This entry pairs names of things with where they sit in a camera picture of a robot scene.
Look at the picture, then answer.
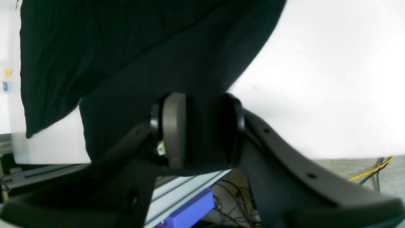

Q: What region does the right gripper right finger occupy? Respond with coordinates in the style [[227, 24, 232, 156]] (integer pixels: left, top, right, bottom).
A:
[[221, 93, 405, 228]]

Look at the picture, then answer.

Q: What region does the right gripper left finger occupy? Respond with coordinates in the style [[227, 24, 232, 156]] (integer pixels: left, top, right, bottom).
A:
[[0, 92, 187, 228]]

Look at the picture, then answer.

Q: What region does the black T-shirt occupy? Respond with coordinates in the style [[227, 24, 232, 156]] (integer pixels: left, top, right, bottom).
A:
[[19, 0, 286, 172]]

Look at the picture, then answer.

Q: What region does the blue purple box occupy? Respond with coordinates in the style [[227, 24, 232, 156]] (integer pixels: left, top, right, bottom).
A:
[[155, 188, 215, 228]]

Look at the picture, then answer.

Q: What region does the yellow floor cable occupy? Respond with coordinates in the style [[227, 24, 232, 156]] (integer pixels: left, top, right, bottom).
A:
[[348, 155, 395, 182]]

